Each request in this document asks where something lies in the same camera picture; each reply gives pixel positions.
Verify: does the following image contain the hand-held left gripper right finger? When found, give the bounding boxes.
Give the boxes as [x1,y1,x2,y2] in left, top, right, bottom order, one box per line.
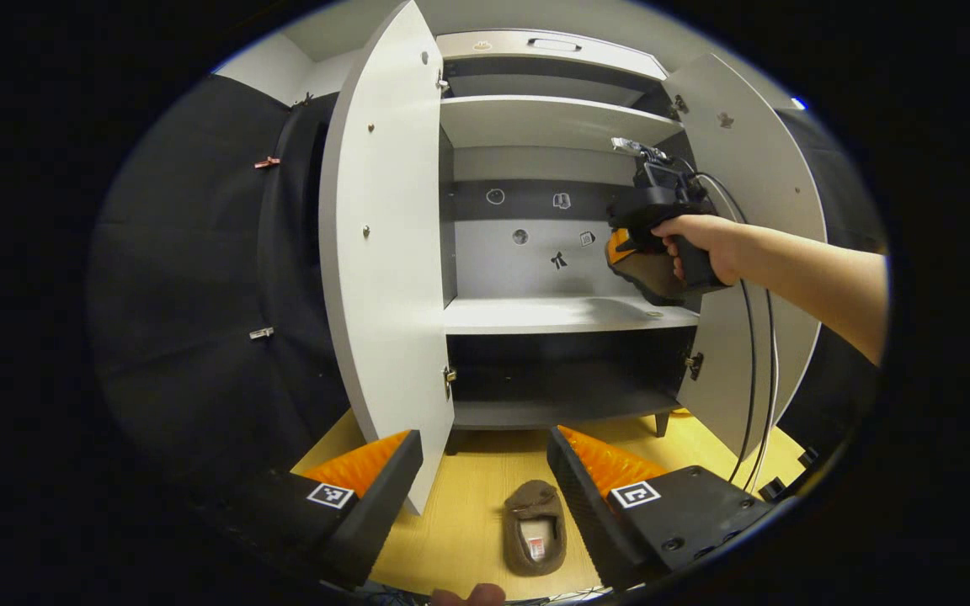
[546,425,776,594]

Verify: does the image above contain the black backdrop cloth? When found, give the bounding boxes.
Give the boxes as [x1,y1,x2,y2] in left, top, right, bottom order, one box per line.
[775,108,887,439]
[89,74,353,506]

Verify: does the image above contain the white shoe cabinet door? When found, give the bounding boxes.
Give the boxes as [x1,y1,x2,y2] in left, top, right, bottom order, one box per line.
[662,53,828,461]
[319,0,456,516]

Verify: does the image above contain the grey cable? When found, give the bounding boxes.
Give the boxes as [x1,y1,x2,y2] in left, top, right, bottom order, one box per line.
[742,286,782,496]

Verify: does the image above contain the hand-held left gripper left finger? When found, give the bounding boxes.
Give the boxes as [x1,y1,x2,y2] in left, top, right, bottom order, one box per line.
[199,430,424,593]

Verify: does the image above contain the black cable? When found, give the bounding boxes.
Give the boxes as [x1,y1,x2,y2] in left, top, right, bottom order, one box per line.
[694,171,758,487]

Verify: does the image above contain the white shoe cabinet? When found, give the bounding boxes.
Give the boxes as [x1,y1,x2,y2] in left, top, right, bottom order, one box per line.
[436,29,702,439]

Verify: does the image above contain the white cabinet drawer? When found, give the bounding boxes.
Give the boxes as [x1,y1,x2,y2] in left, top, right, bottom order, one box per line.
[436,29,669,82]

